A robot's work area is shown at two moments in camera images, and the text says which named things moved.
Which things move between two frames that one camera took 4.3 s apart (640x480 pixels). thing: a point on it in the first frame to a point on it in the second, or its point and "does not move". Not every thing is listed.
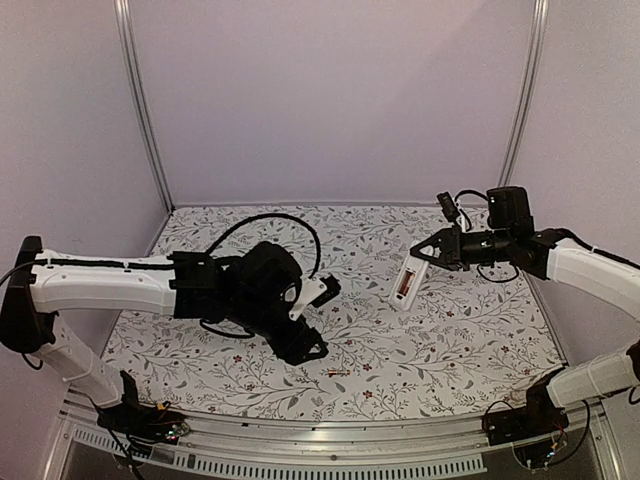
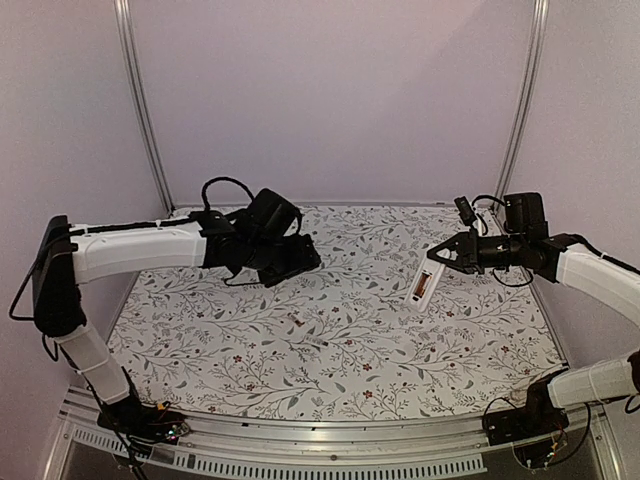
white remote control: (408, 283) to (424, 284)
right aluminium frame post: (535, 60) does not move
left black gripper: (294, 348) to (305, 258)
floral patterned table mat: (406, 336) does not move
